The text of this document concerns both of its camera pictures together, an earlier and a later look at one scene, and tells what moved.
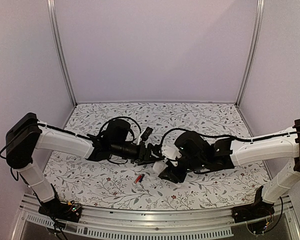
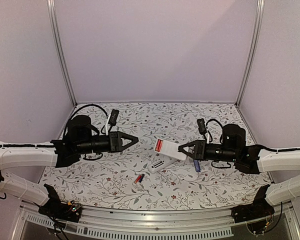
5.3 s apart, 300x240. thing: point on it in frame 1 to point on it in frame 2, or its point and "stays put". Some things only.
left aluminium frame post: (59, 48) stays put
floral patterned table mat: (112, 184) stays put
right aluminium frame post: (256, 29) stays put
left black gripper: (144, 156) to (134, 139)
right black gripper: (172, 175) to (193, 143)
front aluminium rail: (127, 222) stays put
